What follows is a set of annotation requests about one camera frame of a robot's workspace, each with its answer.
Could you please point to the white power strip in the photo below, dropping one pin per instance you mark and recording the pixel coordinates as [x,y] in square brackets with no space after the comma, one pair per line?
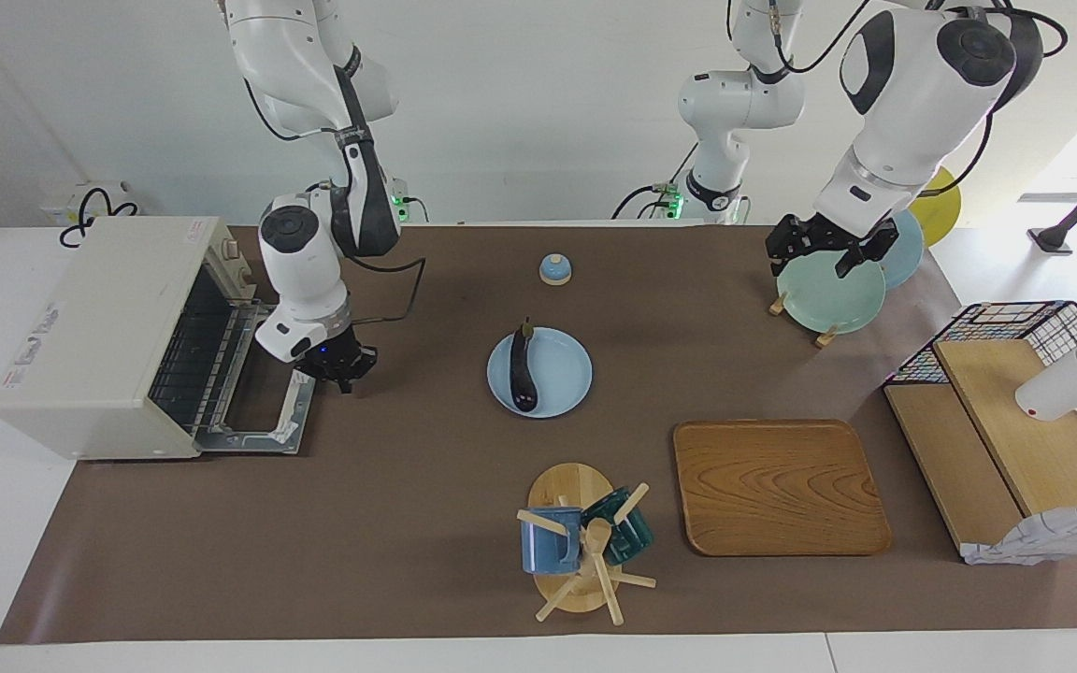
[57,201]

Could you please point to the pale green plate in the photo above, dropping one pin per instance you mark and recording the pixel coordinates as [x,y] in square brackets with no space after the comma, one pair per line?
[828,299]

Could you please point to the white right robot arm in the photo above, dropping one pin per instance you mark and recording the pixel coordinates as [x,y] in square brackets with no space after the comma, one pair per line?
[300,271]

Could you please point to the dark purple eggplant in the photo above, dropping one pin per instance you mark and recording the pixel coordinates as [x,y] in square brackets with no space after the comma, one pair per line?
[522,374]

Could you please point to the brown table mat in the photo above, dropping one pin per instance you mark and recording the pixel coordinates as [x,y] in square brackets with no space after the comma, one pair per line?
[408,514]

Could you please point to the white cylindrical cup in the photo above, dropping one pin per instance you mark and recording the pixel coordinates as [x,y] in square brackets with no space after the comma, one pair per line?
[1062,388]

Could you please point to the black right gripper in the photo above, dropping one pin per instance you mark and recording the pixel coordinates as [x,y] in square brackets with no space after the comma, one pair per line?
[337,355]

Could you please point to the dark green mug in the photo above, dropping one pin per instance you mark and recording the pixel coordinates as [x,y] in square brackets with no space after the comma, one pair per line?
[627,537]

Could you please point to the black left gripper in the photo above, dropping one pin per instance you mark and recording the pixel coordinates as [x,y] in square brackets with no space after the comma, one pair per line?
[828,234]

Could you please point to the yellow plate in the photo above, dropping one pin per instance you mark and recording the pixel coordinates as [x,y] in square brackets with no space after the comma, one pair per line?
[940,220]

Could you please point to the pale blue smooth plate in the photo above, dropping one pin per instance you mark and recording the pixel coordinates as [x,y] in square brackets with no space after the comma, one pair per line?
[908,257]

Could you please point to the wooden mug tree stand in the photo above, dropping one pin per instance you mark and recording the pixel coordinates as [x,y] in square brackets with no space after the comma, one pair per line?
[567,486]

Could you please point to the blue mug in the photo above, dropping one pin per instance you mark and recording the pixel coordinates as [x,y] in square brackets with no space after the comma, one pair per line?
[548,551]

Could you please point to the light blue ribbed plate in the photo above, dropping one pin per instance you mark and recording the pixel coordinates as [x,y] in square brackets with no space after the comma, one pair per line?
[562,374]

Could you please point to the wooden serving tray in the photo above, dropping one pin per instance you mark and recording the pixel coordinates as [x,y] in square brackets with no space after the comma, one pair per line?
[782,486]

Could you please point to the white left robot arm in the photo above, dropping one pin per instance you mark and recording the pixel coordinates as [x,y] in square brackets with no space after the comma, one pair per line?
[912,93]

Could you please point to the cream toaster oven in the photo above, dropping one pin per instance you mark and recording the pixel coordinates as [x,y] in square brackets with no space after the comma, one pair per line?
[99,318]

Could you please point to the wooden plate rack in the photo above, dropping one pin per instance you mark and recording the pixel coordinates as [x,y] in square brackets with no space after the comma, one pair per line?
[825,338]

